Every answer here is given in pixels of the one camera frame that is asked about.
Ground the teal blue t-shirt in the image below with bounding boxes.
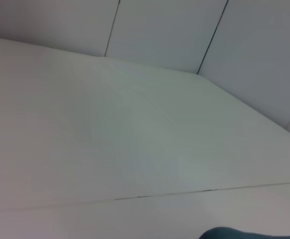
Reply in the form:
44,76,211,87
198,226,290,239

